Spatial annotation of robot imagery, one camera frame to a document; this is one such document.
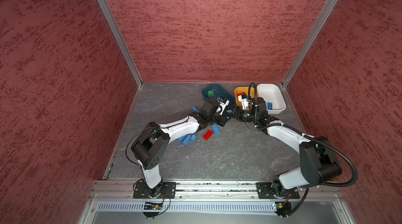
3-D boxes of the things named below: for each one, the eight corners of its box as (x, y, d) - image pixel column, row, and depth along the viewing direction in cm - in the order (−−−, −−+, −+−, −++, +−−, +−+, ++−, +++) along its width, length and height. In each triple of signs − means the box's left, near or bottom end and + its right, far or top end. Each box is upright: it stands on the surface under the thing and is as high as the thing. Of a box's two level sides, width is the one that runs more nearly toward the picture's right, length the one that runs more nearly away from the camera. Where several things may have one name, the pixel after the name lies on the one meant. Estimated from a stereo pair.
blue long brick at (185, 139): (179, 140, 92) (178, 138, 90) (185, 133, 95) (184, 131, 93) (186, 146, 90) (185, 144, 88) (192, 138, 93) (192, 136, 91)
